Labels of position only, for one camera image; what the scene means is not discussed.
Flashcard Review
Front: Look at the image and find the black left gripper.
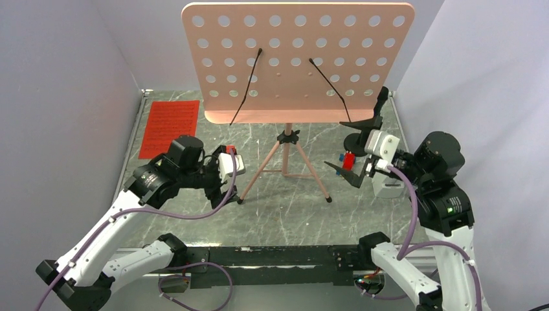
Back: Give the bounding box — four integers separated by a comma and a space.
179, 146, 240, 208

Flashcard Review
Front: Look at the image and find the red sheet music page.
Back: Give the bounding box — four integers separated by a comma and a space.
139, 100, 200, 159

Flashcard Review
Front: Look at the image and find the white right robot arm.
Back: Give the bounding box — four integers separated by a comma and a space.
336, 117, 489, 310

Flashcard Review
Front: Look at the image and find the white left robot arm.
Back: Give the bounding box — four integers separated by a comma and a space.
36, 135, 245, 310

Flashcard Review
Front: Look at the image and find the red blue toy block car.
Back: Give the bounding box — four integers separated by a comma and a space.
339, 152, 356, 170

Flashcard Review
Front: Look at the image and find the black recorder on round base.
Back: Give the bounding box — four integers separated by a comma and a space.
339, 86, 389, 157

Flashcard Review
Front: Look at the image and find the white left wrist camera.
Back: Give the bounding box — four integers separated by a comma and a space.
218, 145, 247, 181

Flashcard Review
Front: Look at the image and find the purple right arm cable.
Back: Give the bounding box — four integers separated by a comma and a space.
354, 165, 486, 311

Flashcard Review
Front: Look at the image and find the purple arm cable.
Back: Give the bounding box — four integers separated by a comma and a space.
34, 148, 239, 311
354, 165, 486, 311

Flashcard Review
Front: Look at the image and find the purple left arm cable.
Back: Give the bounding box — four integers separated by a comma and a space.
34, 148, 239, 311

